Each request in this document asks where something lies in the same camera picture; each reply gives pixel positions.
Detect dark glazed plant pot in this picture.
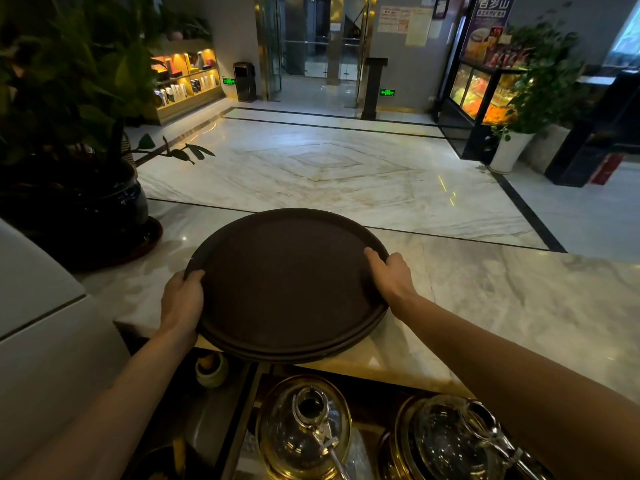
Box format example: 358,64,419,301
0,157,164,272

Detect green plant in white pot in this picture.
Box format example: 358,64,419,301
491,19,586,141

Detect glass entrance door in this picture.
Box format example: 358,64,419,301
253,0,378,108

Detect black trash bin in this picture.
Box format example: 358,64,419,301
233,62,258,103

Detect round brown tray underneath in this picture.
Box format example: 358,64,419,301
210,309,389,365

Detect white counter appliance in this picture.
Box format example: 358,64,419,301
0,218,132,478

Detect black stand post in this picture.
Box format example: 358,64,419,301
360,57,389,121

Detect person's left hand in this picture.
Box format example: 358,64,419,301
159,269,206,348

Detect person's right forearm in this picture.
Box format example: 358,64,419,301
391,293,640,480

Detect lit drinks display cabinet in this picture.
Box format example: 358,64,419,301
436,0,532,162

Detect paper notices on wall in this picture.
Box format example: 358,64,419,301
376,5,434,48

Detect round dark brown tray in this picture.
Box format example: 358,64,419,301
185,208,390,359

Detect person's right hand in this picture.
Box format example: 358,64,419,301
363,247,420,320

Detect white plant pot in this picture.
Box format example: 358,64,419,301
488,130,536,175

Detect small ceramic cup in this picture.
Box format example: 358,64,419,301
195,352,230,389

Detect lit wooden display shelf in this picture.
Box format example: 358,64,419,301
145,39,226,126

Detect large green potted plant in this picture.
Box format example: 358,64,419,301
0,0,216,169

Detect black counter desk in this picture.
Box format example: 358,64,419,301
544,70,640,188

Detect person's left forearm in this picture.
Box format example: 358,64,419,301
0,329,199,480

